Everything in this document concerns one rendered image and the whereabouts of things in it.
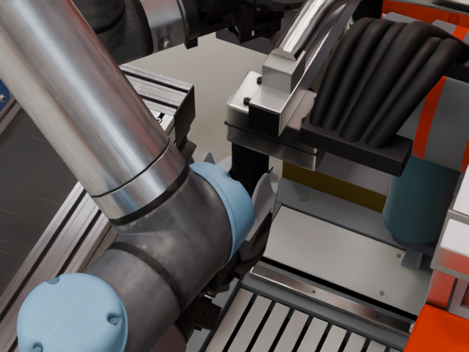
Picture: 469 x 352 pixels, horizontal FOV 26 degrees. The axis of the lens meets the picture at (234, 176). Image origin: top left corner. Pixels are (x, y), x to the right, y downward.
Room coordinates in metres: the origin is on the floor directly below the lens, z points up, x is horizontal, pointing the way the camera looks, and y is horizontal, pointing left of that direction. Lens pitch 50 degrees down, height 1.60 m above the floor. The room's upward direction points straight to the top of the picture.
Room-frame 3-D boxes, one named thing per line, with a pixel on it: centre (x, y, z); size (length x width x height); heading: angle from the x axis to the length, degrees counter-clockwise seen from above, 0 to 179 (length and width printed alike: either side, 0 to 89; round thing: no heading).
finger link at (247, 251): (0.55, 0.00, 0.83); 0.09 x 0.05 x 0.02; 146
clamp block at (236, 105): (0.62, -0.04, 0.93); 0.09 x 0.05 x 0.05; 65
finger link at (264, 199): (0.59, -0.02, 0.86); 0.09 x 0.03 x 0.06; 146
